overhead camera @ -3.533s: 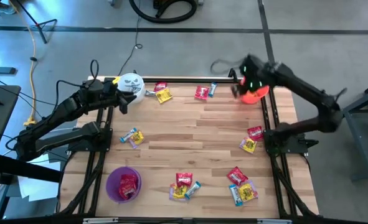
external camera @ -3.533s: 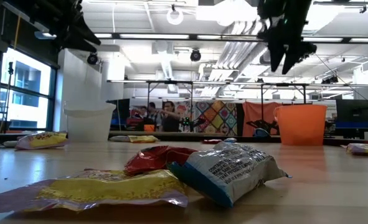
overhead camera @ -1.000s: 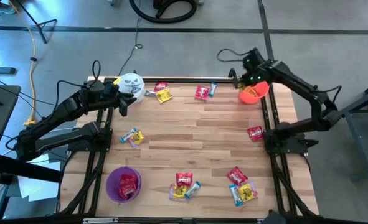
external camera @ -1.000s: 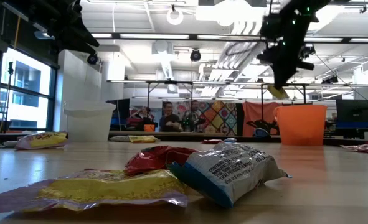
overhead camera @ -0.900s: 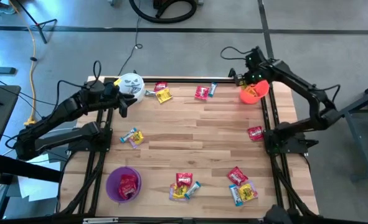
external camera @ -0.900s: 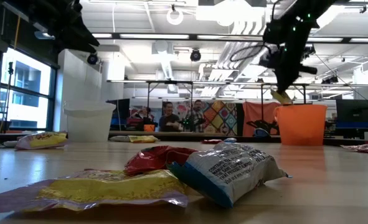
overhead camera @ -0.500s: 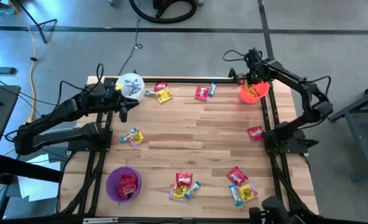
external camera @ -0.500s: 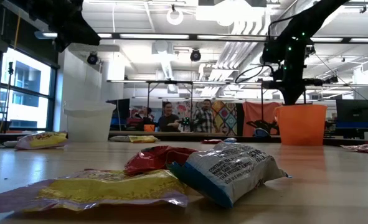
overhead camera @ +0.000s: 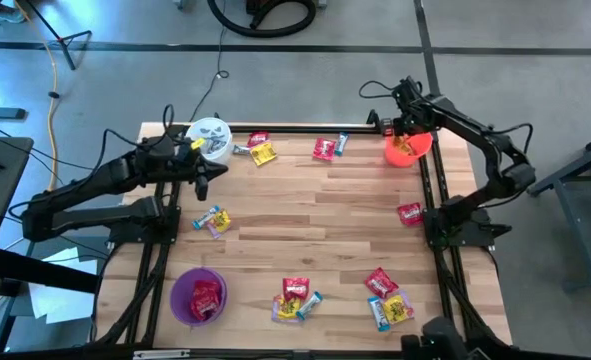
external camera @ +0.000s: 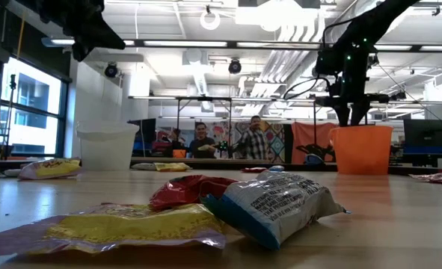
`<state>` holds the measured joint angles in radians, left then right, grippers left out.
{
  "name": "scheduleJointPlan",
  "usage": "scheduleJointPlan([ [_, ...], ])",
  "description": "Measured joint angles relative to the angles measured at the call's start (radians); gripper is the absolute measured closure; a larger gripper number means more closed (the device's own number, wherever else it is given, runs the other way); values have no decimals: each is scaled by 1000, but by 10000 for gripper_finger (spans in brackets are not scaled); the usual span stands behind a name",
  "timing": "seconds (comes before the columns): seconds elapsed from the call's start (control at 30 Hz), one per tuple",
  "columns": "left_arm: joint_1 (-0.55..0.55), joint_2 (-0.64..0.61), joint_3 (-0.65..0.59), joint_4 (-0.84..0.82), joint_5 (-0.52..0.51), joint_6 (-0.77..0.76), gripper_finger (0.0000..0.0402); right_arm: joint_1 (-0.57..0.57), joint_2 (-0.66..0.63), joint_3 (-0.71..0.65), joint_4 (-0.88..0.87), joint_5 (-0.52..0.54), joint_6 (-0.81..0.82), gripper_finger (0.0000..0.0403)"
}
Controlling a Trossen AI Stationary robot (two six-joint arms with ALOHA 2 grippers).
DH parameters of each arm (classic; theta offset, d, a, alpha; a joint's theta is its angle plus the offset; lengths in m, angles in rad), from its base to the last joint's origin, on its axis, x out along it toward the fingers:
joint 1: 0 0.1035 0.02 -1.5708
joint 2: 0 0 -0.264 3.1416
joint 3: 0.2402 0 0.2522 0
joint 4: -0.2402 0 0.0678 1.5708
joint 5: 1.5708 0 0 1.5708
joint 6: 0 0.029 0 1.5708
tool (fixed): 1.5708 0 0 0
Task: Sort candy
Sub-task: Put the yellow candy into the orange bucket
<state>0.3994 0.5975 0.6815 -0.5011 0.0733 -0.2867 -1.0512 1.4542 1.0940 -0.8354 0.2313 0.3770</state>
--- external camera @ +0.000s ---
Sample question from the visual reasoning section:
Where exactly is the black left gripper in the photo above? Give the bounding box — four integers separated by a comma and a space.
25, 0, 127, 63

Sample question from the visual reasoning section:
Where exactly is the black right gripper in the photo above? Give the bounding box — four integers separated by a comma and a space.
324, 72, 392, 127

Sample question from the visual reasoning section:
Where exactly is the yellow Sour Patch candy packet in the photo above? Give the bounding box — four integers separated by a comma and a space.
17, 157, 82, 181
153, 161, 192, 173
0, 203, 229, 259

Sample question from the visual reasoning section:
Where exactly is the black ceiling spotlight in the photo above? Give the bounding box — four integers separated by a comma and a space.
103, 62, 119, 78
227, 58, 243, 75

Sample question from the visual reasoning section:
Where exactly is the orange pumpkin face bucket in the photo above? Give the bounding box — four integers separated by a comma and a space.
328, 125, 394, 176

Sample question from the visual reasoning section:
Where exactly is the orange cloth panel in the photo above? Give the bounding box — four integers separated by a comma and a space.
290, 121, 337, 165

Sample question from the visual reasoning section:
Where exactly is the black monitor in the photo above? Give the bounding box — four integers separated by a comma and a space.
402, 118, 442, 147
127, 117, 157, 145

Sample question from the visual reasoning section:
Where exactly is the colourful patterned banner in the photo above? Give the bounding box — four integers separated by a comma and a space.
205, 120, 292, 161

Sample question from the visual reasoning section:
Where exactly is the blue table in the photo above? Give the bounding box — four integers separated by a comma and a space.
402, 143, 442, 156

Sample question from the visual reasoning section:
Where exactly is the black tripod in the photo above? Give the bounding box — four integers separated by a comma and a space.
3, 73, 19, 160

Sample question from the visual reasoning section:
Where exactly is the person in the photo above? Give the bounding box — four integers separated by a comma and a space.
166, 127, 187, 158
239, 114, 269, 161
188, 121, 218, 160

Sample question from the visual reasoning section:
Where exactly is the white ghost face bucket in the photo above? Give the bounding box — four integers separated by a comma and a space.
75, 120, 140, 172

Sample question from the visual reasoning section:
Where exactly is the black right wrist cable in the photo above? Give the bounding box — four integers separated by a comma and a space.
283, 76, 332, 101

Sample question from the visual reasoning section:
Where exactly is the black ceiling light rail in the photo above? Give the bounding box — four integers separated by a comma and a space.
40, 37, 442, 53

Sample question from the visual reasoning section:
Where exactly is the white ring light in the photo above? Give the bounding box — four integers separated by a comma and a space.
199, 9, 221, 31

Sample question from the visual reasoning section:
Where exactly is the black gantry frame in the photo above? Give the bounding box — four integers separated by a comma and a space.
174, 95, 233, 158

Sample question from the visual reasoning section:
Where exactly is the black aluminium rig frame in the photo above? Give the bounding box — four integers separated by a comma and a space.
0, 156, 442, 176

